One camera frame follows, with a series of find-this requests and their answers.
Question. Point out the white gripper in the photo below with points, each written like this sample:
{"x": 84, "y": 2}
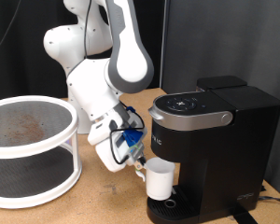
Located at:
{"x": 110, "y": 155}

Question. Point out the white mug with green tape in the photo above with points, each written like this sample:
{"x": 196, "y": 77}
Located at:
{"x": 160, "y": 183}

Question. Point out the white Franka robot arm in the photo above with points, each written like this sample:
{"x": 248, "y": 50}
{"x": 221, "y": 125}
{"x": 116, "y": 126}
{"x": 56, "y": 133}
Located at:
{"x": 127, "y": 62}

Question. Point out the black Keurig coffee machine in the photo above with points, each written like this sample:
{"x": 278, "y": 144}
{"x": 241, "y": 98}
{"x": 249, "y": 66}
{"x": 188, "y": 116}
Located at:
{"x": 233, "y": 155}

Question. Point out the black drip tray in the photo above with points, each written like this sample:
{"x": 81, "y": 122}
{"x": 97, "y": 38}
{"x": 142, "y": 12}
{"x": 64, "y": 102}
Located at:
{"x": 183, "y": 212}

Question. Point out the white two-tier turntable stand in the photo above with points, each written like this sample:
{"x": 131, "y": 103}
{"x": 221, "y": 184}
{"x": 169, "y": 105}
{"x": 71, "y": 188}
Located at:
{"x": 34, "y": 151}

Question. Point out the black tape strip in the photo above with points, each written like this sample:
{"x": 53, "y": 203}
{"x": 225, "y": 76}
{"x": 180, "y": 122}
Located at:
{"x": 244, "y": 217}

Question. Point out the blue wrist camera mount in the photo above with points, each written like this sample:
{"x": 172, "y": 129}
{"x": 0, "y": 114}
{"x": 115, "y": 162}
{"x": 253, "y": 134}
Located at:
{"x": 132, "y": 137}

